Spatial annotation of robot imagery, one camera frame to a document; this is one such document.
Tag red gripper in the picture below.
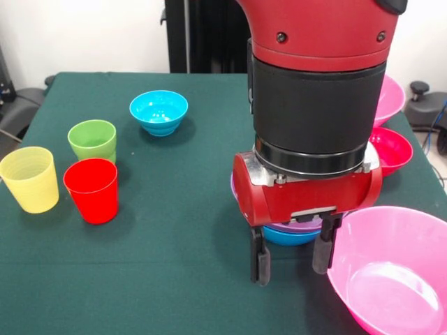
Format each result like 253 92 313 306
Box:
233 151 383 288

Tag purple bowl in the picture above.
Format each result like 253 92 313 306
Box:
230 170 323 234

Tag large pink bowl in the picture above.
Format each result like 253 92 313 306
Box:
327 205 447 335
372 75 406 128

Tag large blue bowl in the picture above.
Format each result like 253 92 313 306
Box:
262 225 321 247

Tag dark green tablecloth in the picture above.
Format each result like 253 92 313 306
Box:
0 72 447 335

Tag crimson bowl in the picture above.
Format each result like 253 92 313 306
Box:
368 126 414 177

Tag black rounded floor base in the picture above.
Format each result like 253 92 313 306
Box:
404 80 447 156

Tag small blue bowl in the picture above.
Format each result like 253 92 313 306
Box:
129 89 189 137

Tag red cup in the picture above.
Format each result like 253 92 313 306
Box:
62 157 119 225

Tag green cup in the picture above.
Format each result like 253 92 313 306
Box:
67 119 117 164

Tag yellow cup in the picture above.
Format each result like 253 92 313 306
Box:
0 146 60 214

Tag dark grey chair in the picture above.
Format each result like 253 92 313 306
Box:
0 45 57 147

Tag blue cable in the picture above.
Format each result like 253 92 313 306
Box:
421 99 447 156

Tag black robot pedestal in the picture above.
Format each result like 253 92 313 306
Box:
160 0 254 74

